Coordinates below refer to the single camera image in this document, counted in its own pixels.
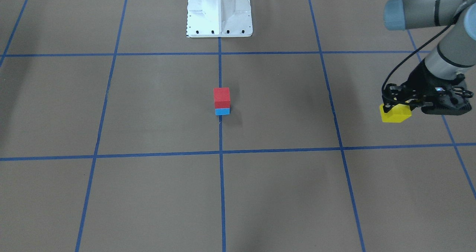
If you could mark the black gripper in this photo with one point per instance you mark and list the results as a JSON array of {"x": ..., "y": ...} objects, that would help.
[{"x": 420, "y": 77}]

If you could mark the yellow cube block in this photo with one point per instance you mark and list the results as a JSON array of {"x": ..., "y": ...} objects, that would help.
[{"x": 397, "y": 114}]

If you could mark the blue cube block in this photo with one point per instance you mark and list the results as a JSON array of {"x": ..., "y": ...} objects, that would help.
[{"x": 222, "y": 111}]

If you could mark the red cube block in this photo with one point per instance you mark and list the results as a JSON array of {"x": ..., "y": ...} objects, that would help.
[{"x": 222, "y": 98}]

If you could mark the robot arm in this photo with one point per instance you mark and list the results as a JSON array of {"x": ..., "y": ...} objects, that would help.
[{"x": 456, "y": 50}]

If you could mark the brown paper table cover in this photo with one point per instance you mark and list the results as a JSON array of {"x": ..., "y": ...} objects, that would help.
[{"x": 110, "y": 142}]

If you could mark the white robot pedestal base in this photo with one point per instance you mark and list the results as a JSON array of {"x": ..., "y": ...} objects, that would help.
[{"x": 219, "y": 19}]

